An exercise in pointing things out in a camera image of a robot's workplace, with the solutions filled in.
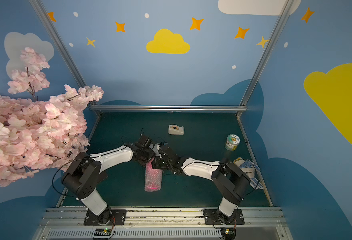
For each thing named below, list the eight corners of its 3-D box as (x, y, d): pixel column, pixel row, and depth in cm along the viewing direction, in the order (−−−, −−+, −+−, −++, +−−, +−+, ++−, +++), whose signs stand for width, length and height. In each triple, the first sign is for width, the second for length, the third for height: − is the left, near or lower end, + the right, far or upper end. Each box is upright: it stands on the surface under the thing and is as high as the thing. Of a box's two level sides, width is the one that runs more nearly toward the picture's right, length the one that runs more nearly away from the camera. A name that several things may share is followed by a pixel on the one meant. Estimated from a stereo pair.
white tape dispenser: (168, 134, 111) (167, 130, 107) (168, 129, 115) (168, 124, 111) (184, 135, 111) (184, 130, 107) (183, 129, 115) (184, 124, 111)
